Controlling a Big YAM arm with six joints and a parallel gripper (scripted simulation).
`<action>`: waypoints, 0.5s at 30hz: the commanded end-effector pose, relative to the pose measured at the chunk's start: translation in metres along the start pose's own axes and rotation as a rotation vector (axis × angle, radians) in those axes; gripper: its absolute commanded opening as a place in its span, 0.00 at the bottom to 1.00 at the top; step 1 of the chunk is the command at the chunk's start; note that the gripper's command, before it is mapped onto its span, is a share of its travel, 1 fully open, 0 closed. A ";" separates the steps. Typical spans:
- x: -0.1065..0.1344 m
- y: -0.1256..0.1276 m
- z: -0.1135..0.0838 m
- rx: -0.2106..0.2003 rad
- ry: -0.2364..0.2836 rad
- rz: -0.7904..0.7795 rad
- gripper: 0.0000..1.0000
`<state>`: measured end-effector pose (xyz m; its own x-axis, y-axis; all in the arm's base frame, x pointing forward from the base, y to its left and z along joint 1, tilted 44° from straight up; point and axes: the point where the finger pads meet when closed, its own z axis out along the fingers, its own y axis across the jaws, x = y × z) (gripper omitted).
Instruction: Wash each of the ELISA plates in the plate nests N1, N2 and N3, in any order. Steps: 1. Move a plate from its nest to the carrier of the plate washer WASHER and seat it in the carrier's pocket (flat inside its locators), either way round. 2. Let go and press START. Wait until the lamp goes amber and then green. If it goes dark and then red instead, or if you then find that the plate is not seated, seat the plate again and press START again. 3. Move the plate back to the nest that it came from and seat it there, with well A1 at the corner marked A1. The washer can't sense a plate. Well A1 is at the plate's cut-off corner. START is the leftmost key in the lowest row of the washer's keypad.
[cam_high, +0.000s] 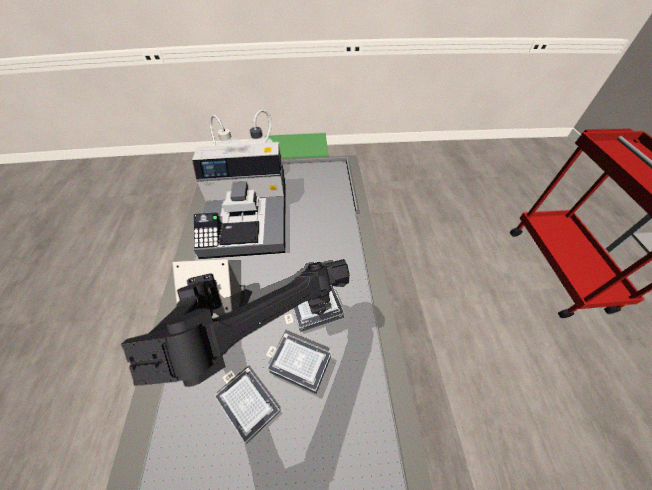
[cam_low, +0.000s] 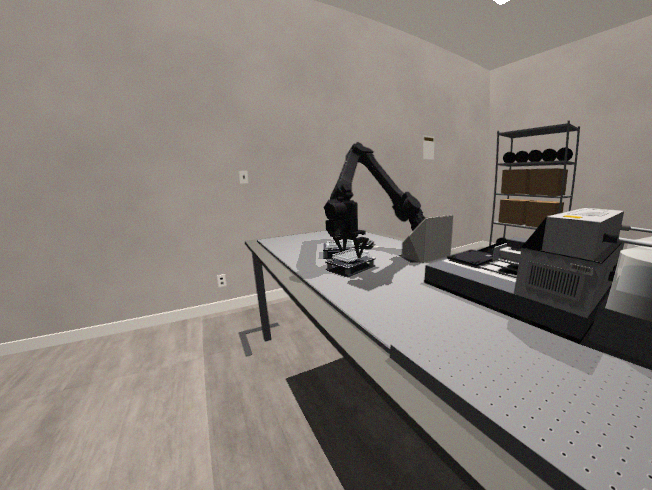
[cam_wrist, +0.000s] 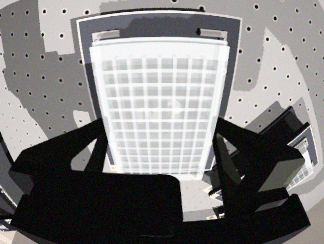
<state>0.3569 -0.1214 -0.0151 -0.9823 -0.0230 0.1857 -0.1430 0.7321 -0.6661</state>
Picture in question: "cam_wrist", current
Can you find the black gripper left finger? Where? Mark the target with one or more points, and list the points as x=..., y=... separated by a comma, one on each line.
x=59, y=151

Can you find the grey perforated base plate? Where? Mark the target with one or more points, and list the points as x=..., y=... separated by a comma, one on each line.
x=43, y=89

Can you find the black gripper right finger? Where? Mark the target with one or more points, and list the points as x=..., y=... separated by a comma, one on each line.
x=272, y=165

